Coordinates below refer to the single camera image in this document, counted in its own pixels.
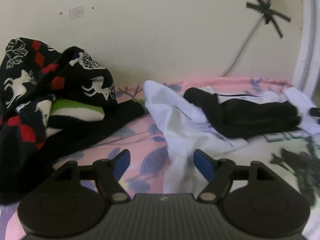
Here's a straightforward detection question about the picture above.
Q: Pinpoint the small clear wall sticker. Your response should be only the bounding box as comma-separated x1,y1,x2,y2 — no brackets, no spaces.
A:
69,6,84,20

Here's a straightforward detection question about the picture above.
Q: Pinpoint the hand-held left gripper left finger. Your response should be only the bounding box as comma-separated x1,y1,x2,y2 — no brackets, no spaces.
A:
53,149,131,204

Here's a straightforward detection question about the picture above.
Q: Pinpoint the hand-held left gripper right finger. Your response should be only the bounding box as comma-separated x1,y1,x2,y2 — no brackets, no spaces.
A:
192,149,276,203

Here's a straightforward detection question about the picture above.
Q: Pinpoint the white window frame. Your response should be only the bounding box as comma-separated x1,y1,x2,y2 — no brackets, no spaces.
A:
292,0,320,98

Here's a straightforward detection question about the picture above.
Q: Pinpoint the white t-shirt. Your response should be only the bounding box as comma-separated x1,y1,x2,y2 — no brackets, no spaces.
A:
143,80,320,205

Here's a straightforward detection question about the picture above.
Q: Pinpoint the black patterned knit sweater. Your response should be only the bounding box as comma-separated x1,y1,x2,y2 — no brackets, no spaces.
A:
0,37,118,153

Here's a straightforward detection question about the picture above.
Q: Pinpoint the grey wall cable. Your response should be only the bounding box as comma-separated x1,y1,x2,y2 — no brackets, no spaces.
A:
220,15,265,77

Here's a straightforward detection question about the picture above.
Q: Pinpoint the pink floral bed sheet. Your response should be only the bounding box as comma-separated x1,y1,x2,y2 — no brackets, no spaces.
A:
0,77,304,240

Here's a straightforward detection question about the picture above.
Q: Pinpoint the black garment with green-striped cuff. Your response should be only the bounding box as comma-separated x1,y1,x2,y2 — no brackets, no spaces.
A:
0,97,145,205

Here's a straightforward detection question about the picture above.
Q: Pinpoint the black tape cross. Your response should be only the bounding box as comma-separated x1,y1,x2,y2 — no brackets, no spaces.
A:
246,0,292,39

